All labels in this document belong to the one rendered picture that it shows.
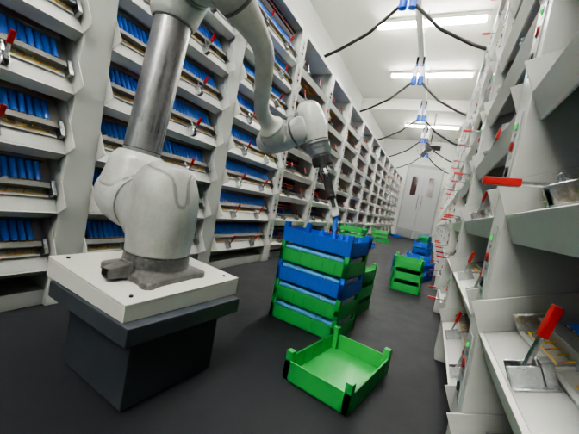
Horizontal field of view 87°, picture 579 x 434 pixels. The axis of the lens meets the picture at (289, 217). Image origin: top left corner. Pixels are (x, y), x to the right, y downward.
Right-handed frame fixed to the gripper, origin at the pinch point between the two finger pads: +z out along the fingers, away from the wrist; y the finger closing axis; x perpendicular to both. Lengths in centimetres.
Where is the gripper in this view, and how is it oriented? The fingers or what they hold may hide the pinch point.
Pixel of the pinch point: (333, 207)
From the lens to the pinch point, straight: 119.4
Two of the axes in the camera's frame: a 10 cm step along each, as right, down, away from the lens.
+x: 9.7, -2.5, -0.7
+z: 2.5, 9.7, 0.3
